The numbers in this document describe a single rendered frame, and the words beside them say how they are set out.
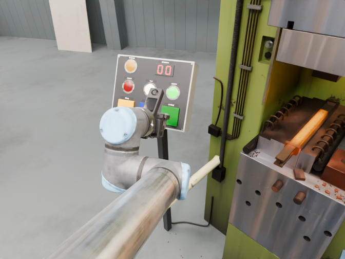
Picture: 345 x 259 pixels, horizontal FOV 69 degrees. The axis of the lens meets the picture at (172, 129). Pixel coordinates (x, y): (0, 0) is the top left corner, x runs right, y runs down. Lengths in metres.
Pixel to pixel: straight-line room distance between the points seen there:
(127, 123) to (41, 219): 1.61
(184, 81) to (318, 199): 0.62
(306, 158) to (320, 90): 0.50
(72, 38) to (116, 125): 4.86
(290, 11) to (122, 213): 0.68
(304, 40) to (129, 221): 0.66
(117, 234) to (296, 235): 0.87
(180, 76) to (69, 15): 4.51
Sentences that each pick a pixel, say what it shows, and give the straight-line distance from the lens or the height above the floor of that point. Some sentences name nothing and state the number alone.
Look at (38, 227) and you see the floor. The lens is 2.11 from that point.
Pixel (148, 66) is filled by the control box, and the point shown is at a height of 1.17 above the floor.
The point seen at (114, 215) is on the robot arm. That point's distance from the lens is 0.38.
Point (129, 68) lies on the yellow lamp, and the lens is 1.10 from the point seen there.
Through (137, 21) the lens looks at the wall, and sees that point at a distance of 5.21.
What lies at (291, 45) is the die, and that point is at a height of 1.32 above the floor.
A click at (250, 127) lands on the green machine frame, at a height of 0.90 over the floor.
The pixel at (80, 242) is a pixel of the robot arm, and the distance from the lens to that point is 0.33.
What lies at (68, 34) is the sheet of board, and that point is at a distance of 5.49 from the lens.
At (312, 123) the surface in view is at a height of 1.01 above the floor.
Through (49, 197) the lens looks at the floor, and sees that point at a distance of 2.27.
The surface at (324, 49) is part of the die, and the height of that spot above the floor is 1.33.
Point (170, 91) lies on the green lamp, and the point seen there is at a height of 1.09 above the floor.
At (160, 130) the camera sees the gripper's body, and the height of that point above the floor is 1.06.
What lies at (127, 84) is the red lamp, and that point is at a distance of 1.10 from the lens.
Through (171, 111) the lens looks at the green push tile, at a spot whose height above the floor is 1.03.
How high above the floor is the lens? 1.56
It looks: 35 degrees down
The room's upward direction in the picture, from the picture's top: 2 degrees counter-clockwise
